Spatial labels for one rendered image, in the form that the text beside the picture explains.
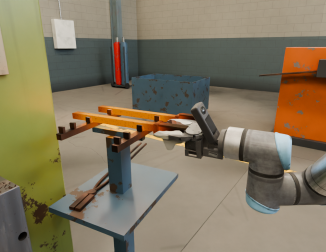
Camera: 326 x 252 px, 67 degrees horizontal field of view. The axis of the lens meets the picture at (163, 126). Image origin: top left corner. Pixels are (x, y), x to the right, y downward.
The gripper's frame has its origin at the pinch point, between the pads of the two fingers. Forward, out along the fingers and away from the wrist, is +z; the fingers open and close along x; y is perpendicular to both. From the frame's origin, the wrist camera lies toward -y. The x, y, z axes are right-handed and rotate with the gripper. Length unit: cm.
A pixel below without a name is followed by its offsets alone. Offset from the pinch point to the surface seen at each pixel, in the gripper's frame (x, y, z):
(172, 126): -1.5, -1.3, -4.1
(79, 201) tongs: -20.7, 21.8, 23.2
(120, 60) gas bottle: 563, 114, 454
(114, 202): -14.5, 24.2, 13.6
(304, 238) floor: 83, 120, -55
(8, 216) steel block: -39.8, 10.9, 26.0
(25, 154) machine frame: -20.2, 7.8, 44.5
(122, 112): 8.6, 1.6, 22.3
